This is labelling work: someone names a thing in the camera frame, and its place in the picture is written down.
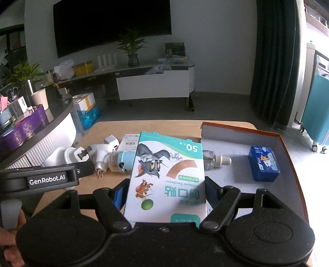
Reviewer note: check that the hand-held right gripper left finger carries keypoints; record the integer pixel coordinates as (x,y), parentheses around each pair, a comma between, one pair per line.
(120,198)

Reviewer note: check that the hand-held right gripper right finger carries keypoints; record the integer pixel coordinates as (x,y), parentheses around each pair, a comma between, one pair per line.
(209,195)

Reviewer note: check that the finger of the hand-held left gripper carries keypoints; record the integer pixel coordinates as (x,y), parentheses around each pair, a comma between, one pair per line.
(86,169)

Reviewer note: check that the white round plug device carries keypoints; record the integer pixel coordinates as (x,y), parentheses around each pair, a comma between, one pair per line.
(69,155)

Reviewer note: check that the teal label bottle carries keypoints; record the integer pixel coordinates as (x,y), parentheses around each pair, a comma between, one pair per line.
(123,161)

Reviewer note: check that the white charger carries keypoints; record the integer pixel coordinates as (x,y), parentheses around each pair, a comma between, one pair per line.
(111,143)

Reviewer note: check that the clear bottle with white cap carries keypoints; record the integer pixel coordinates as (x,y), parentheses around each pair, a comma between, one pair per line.
(214,159)

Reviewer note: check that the cartoon print bandage box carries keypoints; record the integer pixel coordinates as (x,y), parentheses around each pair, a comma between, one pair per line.
(167,179)

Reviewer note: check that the orange rimmed cardboard box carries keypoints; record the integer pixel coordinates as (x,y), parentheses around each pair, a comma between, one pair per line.
(257,205)

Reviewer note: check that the person's left hand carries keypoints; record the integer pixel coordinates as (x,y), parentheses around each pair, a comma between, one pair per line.
(7,240)

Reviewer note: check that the white plug adapter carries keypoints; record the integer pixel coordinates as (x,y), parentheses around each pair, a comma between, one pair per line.
(101,156)

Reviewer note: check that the curved white counter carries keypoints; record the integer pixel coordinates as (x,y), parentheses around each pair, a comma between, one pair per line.
(51,138)

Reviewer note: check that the small white carton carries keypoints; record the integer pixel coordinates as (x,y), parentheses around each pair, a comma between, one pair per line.
(129,142)

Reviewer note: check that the blue plastic bag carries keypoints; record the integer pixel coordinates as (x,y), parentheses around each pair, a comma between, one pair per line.
(88,118)

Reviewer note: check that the purple basket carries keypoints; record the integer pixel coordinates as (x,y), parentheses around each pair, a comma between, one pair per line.
(25,128)

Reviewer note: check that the blue tissue pack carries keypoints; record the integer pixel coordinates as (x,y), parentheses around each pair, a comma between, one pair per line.
(264,163)

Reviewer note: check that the taped cardboard box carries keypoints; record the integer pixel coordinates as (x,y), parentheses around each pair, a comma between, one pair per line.
(83,100)

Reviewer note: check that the white box with dark print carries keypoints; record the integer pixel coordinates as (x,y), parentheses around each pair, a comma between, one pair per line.
(20,106)

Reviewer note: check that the beige cup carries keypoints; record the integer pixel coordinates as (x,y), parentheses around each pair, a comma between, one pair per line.
(40,100)

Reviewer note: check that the steel bottle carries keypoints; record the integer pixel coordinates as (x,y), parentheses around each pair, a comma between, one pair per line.
(30,91)

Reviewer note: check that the black roll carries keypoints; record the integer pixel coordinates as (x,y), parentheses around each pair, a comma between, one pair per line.
(191,105)

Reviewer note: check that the scissors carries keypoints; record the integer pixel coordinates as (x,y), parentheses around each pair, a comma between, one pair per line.
(12,93)

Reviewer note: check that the yellow box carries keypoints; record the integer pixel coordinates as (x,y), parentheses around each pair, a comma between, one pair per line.
(82,68)

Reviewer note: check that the white plastic bag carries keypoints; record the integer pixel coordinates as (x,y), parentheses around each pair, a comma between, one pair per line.
(63,69)

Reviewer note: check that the white television stand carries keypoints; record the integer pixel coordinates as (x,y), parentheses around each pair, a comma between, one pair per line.
(151,84)

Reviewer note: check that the white router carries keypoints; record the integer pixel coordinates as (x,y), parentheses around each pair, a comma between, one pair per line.
(106,64)

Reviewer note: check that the leafy green plant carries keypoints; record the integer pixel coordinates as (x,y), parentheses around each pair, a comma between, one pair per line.
(23,74)

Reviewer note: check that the blue cloth bundle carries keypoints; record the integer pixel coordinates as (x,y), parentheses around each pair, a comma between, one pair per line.
(158,69)

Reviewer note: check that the bamboo plant in glass vase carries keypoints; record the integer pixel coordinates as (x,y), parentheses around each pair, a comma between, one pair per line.
(132,48)

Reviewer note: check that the teal suitcase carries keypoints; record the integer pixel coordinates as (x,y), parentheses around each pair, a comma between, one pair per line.
(318,113)

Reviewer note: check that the white cabinet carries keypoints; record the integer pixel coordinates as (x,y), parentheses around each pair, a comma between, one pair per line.
(302,84)

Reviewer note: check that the dark green curtain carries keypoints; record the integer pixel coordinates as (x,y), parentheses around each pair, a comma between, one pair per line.
(275,64)

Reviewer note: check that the dark green picture box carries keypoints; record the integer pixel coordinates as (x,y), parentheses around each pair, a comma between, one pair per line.
(175,49)

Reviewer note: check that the washing machine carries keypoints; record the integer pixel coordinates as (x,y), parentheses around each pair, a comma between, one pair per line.
(322,63)

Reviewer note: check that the black wall television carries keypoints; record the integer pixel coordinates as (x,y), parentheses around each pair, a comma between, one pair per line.
(110,23)

